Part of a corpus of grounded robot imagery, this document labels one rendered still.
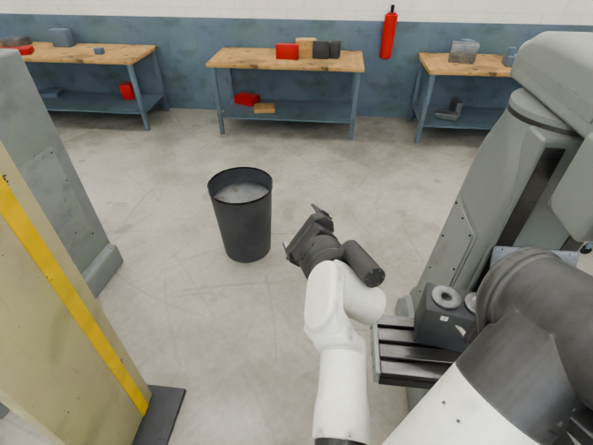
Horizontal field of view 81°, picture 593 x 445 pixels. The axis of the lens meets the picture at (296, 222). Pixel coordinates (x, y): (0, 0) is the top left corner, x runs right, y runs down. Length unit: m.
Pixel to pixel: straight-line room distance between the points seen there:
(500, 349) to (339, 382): 0.21
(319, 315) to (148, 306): 2.27
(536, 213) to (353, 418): 1.18
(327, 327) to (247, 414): 1.71
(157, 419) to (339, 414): 1.83
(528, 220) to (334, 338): 1.14
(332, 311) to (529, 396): 0.24
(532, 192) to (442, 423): 1.15
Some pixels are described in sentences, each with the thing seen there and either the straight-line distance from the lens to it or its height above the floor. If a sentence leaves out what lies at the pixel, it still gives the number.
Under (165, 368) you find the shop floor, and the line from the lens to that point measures 2.40.
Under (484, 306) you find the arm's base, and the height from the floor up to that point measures 1.74.
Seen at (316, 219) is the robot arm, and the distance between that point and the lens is 0.68.
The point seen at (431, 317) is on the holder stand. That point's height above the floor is 1.07.
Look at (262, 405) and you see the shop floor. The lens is 2.18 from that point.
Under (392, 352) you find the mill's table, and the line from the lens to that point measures 1.30.
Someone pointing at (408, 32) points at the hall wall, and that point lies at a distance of 5.04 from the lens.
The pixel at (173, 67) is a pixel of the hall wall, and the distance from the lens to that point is 5.56.
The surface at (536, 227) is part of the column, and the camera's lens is 1.56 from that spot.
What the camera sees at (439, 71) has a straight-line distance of 4.37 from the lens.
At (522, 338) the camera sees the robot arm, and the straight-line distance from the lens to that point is 0.35.
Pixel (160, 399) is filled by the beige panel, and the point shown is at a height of 0.03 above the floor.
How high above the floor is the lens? 2.01
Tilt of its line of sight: 40 degrees down
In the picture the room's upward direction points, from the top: straight up
